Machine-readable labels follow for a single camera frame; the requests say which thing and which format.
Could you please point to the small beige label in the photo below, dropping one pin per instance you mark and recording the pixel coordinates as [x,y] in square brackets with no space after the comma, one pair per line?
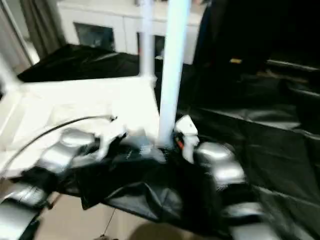
[236,60]

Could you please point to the black low side table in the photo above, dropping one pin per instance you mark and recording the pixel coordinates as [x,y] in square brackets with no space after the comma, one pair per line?
[292,66]

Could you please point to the black table mat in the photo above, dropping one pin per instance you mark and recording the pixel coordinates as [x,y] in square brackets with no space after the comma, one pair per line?
[250,125]

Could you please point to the white glass-door cabinet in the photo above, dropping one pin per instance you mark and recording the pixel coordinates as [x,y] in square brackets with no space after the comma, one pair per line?
[100,15]

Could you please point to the dark brown round object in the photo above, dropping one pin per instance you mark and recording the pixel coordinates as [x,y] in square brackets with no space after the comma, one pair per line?
[105,237]

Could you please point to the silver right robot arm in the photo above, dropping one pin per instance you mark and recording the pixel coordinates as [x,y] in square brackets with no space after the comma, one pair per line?
[220,162]

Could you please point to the white plastic table top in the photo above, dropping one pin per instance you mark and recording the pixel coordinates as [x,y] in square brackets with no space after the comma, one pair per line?
[62,100]

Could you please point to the grey curtain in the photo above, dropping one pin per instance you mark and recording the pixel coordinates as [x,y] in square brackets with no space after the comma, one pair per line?
[42,27]

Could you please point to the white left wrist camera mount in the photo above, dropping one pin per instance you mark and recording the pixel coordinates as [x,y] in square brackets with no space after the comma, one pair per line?
[110,135]

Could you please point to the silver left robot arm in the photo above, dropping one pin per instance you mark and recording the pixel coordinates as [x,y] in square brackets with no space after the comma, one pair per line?
[62,147]

